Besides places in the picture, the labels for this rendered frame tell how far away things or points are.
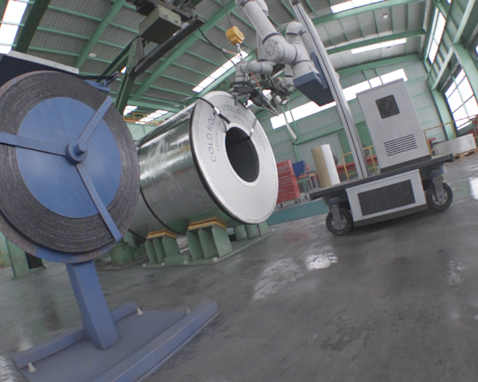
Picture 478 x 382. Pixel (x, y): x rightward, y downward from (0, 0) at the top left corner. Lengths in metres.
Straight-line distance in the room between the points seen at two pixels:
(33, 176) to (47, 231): 0.15
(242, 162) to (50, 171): 2.00
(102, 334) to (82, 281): 0.19
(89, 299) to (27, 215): 0.33
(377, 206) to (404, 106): 0.63
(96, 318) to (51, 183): 0.44
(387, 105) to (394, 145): 0.25
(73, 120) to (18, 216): 0.37
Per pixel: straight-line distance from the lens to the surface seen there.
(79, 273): 0.88
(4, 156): 0.77
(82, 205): 0.83
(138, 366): 0.69
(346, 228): 1.72
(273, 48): 1.73
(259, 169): 2.38
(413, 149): 1.66
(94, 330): 0.91
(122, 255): 3.14
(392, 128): 1.66
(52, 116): 0.88
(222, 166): 1.92
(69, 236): 0.79
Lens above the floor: 0.36
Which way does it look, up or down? 3 degrees up
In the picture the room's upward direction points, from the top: 15 degrees counter-clockwise
